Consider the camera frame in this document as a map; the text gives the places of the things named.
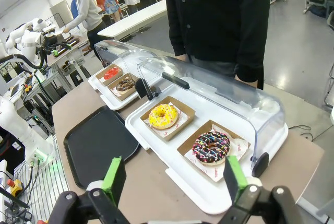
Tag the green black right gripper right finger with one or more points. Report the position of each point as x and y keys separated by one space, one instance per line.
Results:
x=236 y=177

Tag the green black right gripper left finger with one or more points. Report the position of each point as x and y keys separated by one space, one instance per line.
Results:
x=111 y=179

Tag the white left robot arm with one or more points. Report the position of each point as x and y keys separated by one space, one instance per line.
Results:
x=18 y=130

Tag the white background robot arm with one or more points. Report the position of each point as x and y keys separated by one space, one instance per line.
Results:
x=26 y=38

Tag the chocolate donut with colourful sprinkles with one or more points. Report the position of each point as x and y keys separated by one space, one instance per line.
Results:
x=211 y=149

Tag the black plastic serving tray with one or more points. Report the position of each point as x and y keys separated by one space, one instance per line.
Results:
x=96 y=143

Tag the brown cardboard donut tray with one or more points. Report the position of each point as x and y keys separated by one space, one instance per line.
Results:
x=188 y=115
x=186 y=144
x=125 y=95
x=100 y=76

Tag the yellow frosted sprinkle donut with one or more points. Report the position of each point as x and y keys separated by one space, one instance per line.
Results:
x=164 y=117

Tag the plain chocolate glazed donut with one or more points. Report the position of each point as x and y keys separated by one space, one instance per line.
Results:
x=124 y=85

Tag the red glazed donut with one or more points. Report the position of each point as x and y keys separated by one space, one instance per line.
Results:
x=110 y=73

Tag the person's left hand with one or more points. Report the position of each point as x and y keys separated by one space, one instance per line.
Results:
x=237 y=73

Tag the person's right hand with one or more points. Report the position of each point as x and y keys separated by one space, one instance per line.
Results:
x=180 y=57

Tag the white printed paper liner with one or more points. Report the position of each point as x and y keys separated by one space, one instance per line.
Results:
x=180 y=126
x=240 y=147

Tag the large white display case base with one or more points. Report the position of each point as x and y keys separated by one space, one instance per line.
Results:
x=167 y=156

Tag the large clear display case lid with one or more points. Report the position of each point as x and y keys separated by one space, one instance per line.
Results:
x=224 y=104

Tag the small white display case base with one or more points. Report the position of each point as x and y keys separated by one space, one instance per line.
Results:
x=104 y=93

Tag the yellow emergency stop button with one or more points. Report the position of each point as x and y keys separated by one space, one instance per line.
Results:
x=15 y=187

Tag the small clear display case lid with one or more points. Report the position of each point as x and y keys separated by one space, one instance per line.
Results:
x=122 y=54

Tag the black background robot gripper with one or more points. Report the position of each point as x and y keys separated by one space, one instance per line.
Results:
x=56 y=46

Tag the person in black cardigan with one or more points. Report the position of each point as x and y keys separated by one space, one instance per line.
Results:
x=216 y=17

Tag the long white folding table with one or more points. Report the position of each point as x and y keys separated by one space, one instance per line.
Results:
x=135 y=20

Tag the person in grey hoodie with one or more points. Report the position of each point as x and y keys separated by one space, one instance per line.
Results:
x=84 y=12

